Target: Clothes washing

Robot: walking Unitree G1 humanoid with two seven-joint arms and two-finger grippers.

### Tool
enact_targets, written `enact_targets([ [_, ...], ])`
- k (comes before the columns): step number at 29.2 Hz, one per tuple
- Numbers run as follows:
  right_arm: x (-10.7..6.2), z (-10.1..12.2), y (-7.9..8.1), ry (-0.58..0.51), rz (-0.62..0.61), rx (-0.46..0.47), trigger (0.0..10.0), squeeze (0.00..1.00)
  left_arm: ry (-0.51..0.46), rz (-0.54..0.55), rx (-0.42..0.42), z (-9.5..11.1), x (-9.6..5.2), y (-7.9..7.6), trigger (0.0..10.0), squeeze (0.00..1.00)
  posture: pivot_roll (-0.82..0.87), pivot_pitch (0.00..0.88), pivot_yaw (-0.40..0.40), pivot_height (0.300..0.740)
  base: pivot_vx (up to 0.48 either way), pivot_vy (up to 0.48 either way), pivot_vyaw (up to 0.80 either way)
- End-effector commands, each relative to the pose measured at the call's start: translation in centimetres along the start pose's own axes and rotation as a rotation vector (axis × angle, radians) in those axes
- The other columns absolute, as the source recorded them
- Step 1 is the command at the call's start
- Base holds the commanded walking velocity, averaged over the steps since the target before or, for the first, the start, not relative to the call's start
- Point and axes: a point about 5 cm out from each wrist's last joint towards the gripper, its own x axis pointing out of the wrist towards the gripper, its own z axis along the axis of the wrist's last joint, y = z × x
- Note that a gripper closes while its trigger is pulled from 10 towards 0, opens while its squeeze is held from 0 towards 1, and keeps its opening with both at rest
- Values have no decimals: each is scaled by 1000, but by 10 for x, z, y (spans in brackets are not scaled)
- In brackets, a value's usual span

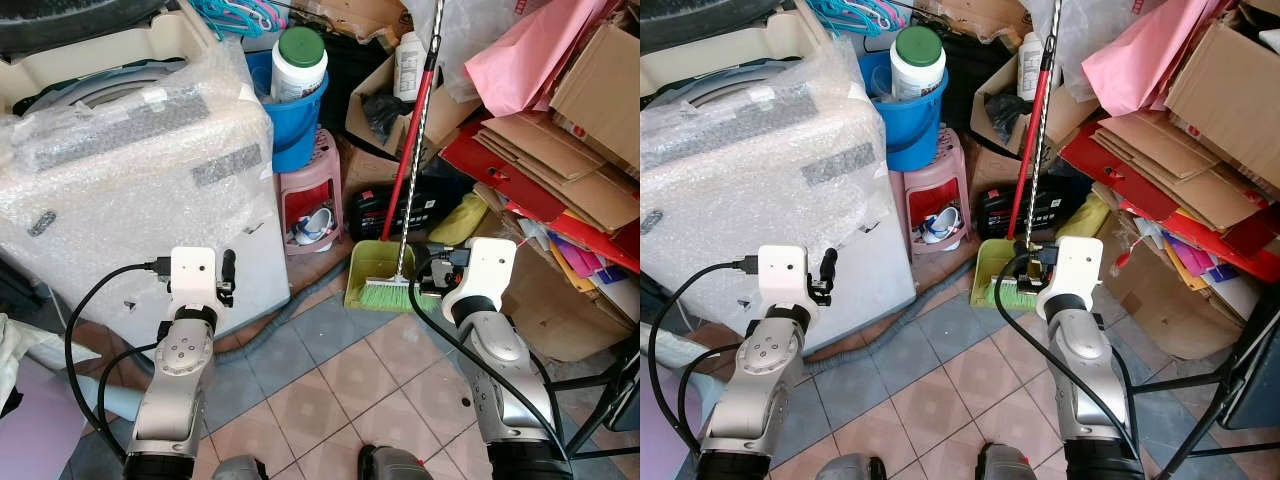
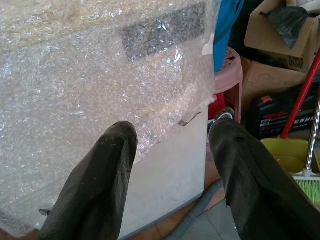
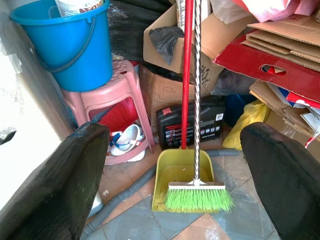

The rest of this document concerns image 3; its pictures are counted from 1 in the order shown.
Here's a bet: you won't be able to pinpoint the brown flattened cardboard stack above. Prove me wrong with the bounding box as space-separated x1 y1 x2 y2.
241 13 320 73

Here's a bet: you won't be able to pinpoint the open brown cardboard box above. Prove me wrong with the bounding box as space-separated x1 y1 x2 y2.
142 2 258 76

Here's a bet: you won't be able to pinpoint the red flattened cardboard sheet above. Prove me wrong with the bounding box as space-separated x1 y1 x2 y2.
212 32 320 104

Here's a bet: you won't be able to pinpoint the yellow plastic bag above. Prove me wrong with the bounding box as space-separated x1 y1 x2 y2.
221 99 271 151

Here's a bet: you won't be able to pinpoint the black ribbed sheet roll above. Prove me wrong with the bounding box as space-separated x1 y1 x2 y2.
107 0 176 63

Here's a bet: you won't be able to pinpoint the printed brown cardboard box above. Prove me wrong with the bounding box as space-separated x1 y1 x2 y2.
139 57 221 133

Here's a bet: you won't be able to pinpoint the black plastic bag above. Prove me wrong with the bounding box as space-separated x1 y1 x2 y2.
149 25 185 66

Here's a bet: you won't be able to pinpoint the yellow dustpan red handle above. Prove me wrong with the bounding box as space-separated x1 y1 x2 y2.
151 0 216 213

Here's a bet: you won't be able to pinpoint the blue plastic bucket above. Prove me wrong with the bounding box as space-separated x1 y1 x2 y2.
9 0 114 93

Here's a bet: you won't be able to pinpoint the pink plastic bag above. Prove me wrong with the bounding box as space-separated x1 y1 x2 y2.
232 0 320 23

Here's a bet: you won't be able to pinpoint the white top-load washing machine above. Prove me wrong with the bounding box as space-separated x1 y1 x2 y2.
0 0 76 212

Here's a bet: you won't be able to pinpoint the red bristle brush head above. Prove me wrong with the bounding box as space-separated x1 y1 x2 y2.
98 99 138 132

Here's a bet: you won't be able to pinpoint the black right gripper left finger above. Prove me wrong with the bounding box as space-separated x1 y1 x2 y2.
0 121 110 240

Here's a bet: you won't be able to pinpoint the clear plastic bag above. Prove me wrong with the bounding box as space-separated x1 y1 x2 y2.
209 0 253 25

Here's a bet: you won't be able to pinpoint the crumpled brown cardboard pieces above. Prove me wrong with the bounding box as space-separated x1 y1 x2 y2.
248 79 320 156

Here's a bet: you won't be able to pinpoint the green bristle broom striped handle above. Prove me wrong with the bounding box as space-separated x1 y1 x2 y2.
163 0 236 214

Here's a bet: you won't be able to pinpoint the dark blue box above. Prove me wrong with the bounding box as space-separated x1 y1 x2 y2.
224 93 258 128

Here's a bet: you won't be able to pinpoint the black plastic tool case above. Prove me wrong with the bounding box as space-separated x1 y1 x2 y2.
156 96 227 151

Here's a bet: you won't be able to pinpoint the white sports shoe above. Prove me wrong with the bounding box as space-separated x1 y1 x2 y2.
108 124 146 157

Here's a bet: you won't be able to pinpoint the pink plastic stool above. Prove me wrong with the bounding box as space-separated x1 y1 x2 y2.
61 59 156 166

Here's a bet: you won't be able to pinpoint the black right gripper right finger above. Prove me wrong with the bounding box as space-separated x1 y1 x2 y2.
239 122 320 240

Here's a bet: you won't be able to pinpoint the grey corrugated drain hose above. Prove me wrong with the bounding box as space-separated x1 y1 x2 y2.
79 149 242 238

